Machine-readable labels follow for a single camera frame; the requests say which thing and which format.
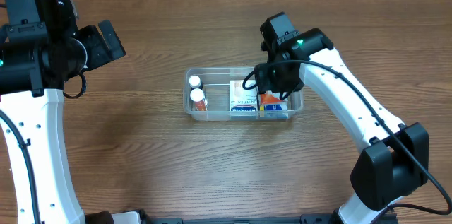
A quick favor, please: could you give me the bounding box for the red and white box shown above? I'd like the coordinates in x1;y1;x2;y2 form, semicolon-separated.
259;91;287;105

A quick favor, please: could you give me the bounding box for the blue VapoDrops box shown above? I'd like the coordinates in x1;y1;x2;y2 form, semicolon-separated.
259;102;289;119

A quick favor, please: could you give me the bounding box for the white Hansaplast box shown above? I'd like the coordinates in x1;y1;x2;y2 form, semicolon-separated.
230;80;258;112

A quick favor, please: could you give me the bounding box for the black bottle white cap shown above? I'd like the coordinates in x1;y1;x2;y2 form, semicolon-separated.
189;75;203;90

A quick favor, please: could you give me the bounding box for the orange bottle white cap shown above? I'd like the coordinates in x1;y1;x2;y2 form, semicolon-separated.
190;88;207;112

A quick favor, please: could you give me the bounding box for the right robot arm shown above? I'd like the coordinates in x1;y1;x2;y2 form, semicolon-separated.
254;12;429;223

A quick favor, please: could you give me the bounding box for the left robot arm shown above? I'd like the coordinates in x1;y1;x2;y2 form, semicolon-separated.
1;0;126;223

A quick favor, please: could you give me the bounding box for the clear plastic container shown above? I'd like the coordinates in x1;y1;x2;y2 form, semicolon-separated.
183;66;304;121

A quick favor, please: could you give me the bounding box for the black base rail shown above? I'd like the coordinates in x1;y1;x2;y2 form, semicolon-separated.
84;209;399;224

